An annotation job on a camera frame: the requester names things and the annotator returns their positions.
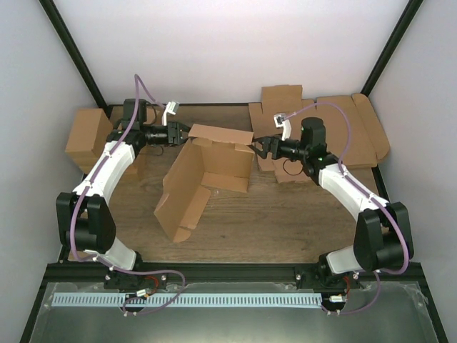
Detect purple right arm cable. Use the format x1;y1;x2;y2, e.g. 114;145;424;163
285;101;411;317

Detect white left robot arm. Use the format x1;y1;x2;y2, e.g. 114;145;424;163
56;99;190;289

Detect tall folded cardboard box stack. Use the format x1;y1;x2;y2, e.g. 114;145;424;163
65;109;113;174

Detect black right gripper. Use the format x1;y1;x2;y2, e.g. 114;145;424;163
248;134;309;161

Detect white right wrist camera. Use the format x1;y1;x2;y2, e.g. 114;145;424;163
273;113;291;141

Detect light blue slotted cable duct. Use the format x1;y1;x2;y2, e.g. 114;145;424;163
51;292;322;308

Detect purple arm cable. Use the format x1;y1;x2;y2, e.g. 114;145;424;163
285;101;411;317
68;74;186;318

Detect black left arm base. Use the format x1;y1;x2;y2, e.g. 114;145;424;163
104;262;169;292

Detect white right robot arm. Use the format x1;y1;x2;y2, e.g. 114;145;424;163
250;117;413;288

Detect black right frame post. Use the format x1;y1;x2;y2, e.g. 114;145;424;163
360;0;423;96

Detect black frame post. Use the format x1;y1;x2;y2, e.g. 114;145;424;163
360;0;423;96
39;0;109;112

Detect black left frame post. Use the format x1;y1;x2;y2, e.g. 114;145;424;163
39;0;109;112

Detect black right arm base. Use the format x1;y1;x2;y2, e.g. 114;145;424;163
293;262;357;292

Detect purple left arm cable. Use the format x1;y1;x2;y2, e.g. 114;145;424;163
68;74;186;318

